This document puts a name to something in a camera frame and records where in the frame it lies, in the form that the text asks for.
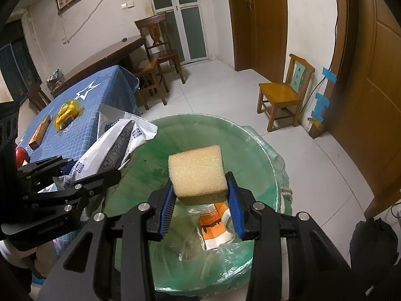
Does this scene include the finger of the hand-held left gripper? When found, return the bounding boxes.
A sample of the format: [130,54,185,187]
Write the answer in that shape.
[23,170,123,217]
[17,156,76,192]

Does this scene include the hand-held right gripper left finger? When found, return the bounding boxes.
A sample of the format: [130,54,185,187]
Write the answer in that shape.
[36,180,176,301]

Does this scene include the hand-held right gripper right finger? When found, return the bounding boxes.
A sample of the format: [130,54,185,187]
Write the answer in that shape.
[225,171,367,301]

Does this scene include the gold cardboard carton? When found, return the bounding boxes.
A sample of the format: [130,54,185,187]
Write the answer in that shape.
[28,115,52,150]

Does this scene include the silver white printed packaging bag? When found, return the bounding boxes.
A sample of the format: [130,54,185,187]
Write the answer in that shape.
[47,103,159,195]

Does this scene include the yellow sponge block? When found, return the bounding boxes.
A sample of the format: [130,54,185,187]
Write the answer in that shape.
[168,145,229,205]

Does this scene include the green-lined trash bin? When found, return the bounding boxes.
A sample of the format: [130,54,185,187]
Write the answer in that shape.
[102,113,294,299]

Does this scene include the person's left forearm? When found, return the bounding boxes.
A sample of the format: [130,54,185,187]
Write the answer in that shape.
[0,240,59,286]

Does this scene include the orange white carton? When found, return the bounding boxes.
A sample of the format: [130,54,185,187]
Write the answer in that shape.
[198,202,242,251]

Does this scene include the red apple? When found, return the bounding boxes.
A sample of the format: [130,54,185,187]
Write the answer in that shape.
[15,147,31,167]

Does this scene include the clear plastic wrapper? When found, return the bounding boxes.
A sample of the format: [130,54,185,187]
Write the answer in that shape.
[178,240,253,278]

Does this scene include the crumpled yellow foil wrapper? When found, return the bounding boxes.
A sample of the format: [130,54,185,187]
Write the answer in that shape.
[54,99,84,130]

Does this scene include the blue checked star tablecloth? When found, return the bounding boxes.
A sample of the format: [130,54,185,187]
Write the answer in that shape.
[16,65,142,176]

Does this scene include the dark wooden chair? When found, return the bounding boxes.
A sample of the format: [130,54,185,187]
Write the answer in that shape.
[26,82,52,113]

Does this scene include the dark window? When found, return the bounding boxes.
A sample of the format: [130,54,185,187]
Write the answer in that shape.
[0,38,42,101]

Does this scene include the small cardboard box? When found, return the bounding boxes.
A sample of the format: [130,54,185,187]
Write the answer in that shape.
[307,117,324,139]

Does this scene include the long brown wooden desk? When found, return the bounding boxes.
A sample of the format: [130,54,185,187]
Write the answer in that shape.
[51,34,148,98]

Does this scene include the small yellow wooden chair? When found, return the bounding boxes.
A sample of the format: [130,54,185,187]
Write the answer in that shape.
[257,53,316,132]

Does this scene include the blue tape patch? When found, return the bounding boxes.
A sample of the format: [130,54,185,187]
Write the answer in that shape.
[311,92,330,123]

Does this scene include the black bag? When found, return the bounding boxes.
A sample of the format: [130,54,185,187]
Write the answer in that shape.
[349,217,399,290]

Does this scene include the tall brown wooden chair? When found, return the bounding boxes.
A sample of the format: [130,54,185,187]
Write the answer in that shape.
[134,12,186,85]

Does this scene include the blue tape strip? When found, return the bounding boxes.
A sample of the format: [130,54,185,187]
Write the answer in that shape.
[322,67,338,84]

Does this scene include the frosted glass double door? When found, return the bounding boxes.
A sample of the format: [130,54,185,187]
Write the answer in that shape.
[146,0,210,66]

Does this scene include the large brown wooden door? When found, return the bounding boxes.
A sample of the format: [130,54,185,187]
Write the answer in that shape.
[326,0,401,220]

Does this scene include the white wall cable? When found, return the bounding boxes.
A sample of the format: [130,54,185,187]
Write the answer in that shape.
[58,0,123,47]

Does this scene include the black wall cable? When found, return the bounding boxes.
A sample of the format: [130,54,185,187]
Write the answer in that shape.
[309,0,343,126]

